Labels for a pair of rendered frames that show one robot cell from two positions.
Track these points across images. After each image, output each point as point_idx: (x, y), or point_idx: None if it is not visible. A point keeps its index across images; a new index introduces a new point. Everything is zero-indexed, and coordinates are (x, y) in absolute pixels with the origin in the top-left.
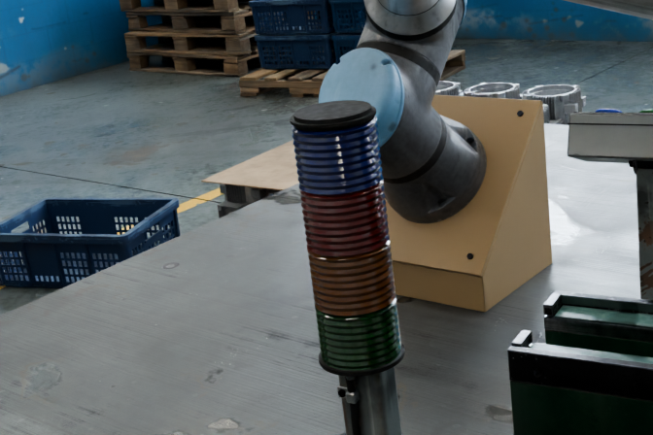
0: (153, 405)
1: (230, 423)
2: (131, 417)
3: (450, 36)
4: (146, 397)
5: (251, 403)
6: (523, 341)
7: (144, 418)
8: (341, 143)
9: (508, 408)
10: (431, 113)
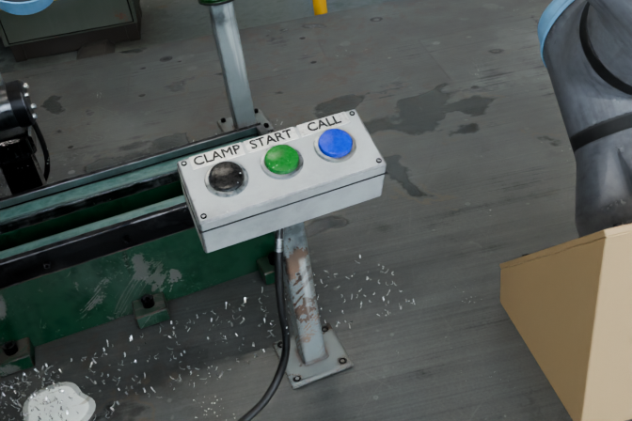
0: (531, 113)
1: (466, 131)
2: (525, 103)
3: (616, 24)
4: (547, 112)
5: (484, 143)
6: (258, 128)
7: (515, 107)
8: None
9: (333, 227)
10: (585, 97)
